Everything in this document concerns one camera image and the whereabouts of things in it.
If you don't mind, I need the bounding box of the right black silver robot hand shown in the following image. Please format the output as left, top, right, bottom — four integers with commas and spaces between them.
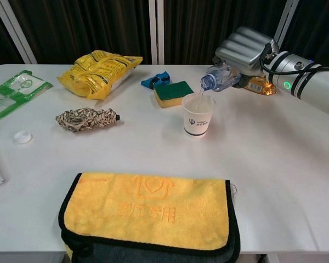
212, 26, 280, 89

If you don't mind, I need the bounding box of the clear plastic water bottle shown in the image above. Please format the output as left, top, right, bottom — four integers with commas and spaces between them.
200, 65, 241, 93

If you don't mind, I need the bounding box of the white paper cup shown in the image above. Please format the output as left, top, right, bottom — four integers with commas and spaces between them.
181, 93, 217, 139

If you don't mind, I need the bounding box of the green yellow sponge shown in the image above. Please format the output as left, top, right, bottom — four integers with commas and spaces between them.
153, 80, 195, 108

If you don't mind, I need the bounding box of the yellow snack bag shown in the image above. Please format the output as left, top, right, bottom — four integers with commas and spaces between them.
57, 49, 143, 101

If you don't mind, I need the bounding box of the black pleated curtain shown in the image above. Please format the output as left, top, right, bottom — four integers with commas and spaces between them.
0, 0, 329, 66

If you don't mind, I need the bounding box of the yellow towel with black trim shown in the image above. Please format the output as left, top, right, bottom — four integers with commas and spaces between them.
58, 171, 241, 263

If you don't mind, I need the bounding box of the green white plastic bag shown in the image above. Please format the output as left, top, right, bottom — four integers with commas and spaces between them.
0, 70, 54, 126

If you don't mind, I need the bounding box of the white bottle cap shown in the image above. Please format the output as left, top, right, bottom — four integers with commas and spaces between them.
13, 130, 33, 145

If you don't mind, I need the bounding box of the white frame post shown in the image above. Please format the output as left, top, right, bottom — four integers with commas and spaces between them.
0, 0, 38, 65
273, 0, 294, 42
149, 0, 166, 65

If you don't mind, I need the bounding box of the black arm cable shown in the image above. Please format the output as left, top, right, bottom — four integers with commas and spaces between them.
259, 43, 323, 75

